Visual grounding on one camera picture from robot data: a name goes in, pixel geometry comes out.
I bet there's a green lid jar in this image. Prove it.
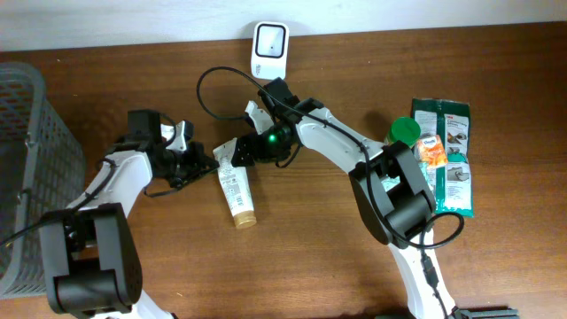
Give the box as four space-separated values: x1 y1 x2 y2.
384 117 422 148

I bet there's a white cream tube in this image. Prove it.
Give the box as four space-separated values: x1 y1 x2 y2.
213 138 257 230

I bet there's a mint green tissue pack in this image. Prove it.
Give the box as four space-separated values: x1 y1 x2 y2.
381 161 438 192

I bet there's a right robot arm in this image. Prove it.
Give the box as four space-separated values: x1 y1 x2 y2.
231 78 463 318

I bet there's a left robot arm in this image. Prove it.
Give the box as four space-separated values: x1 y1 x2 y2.
39 109 219 318

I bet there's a white barcode scanner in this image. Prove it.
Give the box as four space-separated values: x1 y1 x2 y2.
251 21 290 80

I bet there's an orange tissue box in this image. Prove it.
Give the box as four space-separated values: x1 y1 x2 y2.
416 135 448 169

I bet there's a grey plastic mesh basket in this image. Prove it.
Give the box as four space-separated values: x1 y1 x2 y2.
0 61 87 299

